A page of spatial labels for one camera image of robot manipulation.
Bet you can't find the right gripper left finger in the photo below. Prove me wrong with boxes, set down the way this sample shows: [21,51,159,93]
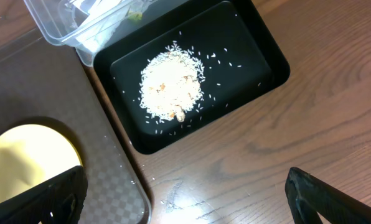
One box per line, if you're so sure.
[0,166,88,223]

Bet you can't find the dark brown serving tray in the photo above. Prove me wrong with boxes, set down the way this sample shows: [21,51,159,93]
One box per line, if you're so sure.
[0,30,151,223]

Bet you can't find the rice food waste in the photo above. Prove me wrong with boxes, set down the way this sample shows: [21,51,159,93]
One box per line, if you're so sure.
[139,40,205,123]

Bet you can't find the black waste tray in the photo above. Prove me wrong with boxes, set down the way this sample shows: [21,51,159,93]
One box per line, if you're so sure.
[93,1,290,154]

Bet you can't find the clear plastic bin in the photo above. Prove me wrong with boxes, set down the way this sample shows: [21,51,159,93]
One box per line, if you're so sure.
[24,0,155,67]

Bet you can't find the green snack packet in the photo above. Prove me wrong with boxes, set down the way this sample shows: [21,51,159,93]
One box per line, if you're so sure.
[128,12,143,22]

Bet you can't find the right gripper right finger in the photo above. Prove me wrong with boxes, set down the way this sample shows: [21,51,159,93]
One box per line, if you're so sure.
[284,167,371,223]

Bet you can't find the yellow round plate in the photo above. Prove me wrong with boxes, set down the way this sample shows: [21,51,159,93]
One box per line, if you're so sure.
[0,124,82,203]

